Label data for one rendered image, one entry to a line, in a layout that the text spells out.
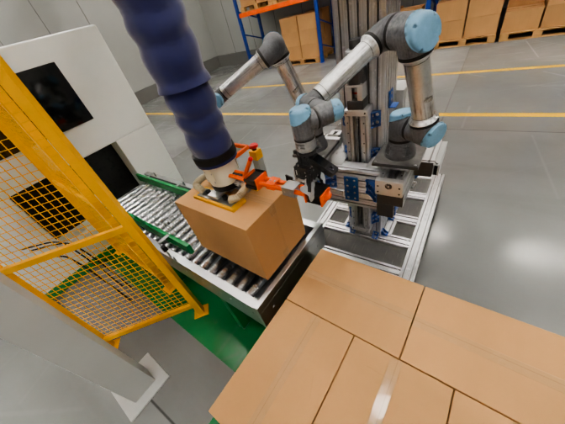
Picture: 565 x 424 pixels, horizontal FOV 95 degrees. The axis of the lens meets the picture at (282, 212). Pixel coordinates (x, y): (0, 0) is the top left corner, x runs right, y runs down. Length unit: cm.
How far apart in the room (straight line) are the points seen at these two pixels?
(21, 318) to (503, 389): 196
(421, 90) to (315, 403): 129
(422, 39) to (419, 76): 14
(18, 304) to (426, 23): 189
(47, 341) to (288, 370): 114
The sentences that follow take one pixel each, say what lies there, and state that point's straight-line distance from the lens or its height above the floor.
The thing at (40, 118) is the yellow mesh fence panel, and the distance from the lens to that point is 153.
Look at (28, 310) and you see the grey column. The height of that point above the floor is 102.
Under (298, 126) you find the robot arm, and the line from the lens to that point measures 91.
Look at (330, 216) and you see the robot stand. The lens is 234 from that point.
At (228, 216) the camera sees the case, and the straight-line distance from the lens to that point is 133.
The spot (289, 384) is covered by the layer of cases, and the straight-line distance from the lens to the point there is 134.
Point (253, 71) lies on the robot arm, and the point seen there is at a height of 154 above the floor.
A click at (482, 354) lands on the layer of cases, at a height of 54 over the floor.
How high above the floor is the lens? 181
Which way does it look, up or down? 39 degrees down
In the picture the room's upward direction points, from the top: 17 degrees counter-clockwise
